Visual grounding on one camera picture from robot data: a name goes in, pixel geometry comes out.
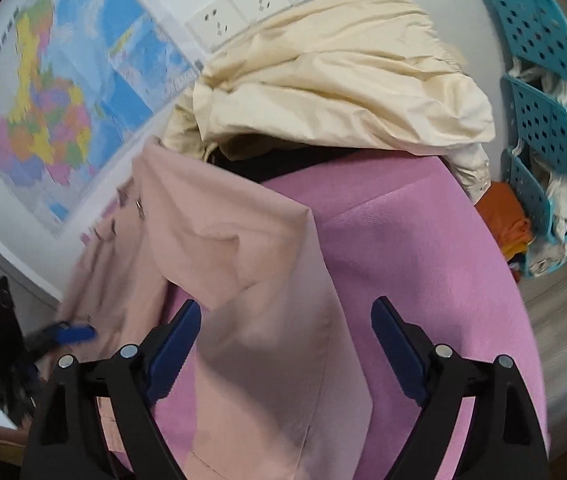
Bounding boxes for dusty pink coat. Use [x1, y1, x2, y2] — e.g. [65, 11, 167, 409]
[59, 140, 372, 479]

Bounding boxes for pink daisy bed sheet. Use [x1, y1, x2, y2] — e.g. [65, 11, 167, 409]
[80, 148, 551, 480]

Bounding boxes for orange cloth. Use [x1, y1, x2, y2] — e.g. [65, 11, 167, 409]
[475, 181, 534, 262]

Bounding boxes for black garment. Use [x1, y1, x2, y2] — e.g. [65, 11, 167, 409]
[208, 145, 357, 183]

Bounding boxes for cream jacket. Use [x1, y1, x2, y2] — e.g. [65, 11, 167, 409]
[162, 0, 495, 200]

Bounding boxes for blue plastic storage rack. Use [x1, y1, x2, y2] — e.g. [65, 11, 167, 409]
[483, 0, 567, 278]

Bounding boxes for colourful wall map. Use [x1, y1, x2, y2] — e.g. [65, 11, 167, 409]
[0, 0, 198, 234]

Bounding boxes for white wall socket panel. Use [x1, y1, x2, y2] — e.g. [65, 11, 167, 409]
[187, 0, 313, 52]

